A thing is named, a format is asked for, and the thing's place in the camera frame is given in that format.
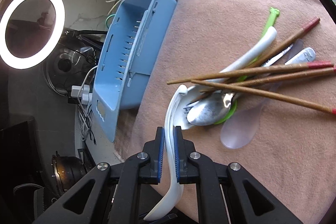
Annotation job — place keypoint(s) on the blue plastic drainer basket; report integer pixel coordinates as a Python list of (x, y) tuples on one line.
[(128, 57)]

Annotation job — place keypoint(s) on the green plastic spoon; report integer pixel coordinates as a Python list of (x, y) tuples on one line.
[(273, 14)]

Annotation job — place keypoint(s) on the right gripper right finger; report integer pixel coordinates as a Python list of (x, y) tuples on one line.
[(226, 193)]

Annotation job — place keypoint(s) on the white ceramic spoon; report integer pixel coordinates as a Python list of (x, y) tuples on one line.
[(175, 191)]

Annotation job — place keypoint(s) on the white spoon long handle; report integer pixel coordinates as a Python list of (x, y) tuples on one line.
[(180, 114)]

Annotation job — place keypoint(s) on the metal spoon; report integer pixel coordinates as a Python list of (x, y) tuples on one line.
[(211, 109)]

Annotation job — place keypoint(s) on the translucent plastic spoon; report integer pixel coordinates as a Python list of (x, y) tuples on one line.
[(240, 129)]

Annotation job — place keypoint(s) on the white ring light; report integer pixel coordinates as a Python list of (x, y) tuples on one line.
[(25, 44)]

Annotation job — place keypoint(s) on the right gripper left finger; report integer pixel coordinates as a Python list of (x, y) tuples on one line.
[(110, 193)]

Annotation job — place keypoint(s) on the white power adapter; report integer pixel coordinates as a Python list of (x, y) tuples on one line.
[(83, 94)]

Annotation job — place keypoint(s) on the wooden chopstick red tip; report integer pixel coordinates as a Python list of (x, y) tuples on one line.
[(284, 76), (270, 95), (285, 44), (257, 71)]

